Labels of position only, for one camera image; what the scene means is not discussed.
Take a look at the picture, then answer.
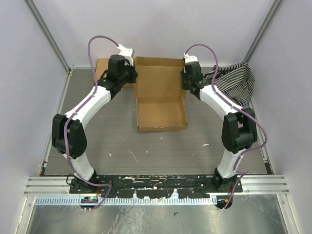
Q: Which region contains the striped black white cloth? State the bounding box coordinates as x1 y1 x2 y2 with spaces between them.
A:
214 62 255 107

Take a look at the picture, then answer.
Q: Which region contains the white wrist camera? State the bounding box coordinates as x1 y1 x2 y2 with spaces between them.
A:
183 53 198 64
117 44 135 66

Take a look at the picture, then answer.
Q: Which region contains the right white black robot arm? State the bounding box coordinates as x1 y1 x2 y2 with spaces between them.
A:
181 60 257 193

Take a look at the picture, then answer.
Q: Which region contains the white slotted cable duct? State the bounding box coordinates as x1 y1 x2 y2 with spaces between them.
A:
35 196 217 206

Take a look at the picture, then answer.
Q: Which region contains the brown cardboard box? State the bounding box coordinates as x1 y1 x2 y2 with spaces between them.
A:
96 55 130 90
134 57 188 132

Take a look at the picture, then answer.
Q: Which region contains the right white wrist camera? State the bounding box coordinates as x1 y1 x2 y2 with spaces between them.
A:
183 53 198 64

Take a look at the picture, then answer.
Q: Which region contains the right aluminium corner post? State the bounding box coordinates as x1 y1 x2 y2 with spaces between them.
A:
243 0 284 63

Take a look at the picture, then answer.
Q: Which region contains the folded brown cardboard box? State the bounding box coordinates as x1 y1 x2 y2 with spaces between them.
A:
96 55 130 90

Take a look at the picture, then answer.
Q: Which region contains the aluminium front rail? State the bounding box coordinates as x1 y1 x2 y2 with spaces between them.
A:
24 175 290 195

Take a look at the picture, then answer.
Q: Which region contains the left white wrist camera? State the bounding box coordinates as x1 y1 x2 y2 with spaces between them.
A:
117 44 135 66

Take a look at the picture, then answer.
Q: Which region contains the aluminium corner post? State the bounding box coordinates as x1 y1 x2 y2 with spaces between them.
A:
24 0 72 73
243 0 284 63

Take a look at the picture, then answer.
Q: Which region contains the left aluminium corner post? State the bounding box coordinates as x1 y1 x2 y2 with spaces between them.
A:
24 0 72 73

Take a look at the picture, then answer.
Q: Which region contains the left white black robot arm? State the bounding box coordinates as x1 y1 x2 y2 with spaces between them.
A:
52 54 137 194

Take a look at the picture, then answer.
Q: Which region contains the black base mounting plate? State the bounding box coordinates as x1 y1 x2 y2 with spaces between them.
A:
67 174 242 199

